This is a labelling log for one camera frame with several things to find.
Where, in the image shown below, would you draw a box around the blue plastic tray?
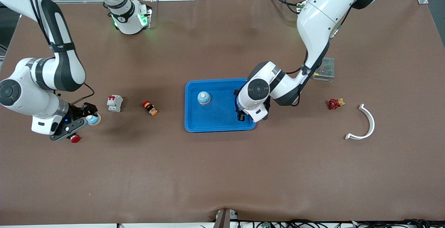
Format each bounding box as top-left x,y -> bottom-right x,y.
185,78 -> 257,133

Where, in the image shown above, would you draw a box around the white circuit breaker red switches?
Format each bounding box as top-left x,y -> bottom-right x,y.
107,95 -> 123,113

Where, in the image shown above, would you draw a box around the brown table mat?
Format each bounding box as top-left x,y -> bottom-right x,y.
0,0 -> 445,226

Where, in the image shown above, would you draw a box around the red yellow emergency stop button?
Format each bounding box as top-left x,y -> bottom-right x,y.
142,100 -> 158,116

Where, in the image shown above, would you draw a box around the metal mesh power supply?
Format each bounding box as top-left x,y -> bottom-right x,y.
312,57 -> 335,82

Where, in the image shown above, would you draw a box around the white curved plastic clamp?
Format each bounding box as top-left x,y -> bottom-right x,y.
345,104 -> 375,140

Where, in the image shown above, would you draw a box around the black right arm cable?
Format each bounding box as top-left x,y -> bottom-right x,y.
23,0 -> 96,105

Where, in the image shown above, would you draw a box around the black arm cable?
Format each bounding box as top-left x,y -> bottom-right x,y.
23,0 -> 96,105
285,9 -> 348,107

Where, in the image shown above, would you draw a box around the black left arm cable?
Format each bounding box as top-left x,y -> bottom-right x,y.
285,9 -> 348,107

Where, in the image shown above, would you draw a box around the red handle brass valve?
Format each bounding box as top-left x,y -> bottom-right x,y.
327,98 -> 346,110

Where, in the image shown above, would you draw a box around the metal mount bracket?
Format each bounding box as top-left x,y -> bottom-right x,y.
213,208 -> 240,228

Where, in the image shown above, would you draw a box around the black cable bundle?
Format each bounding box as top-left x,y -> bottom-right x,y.
240,219 -> 431,228

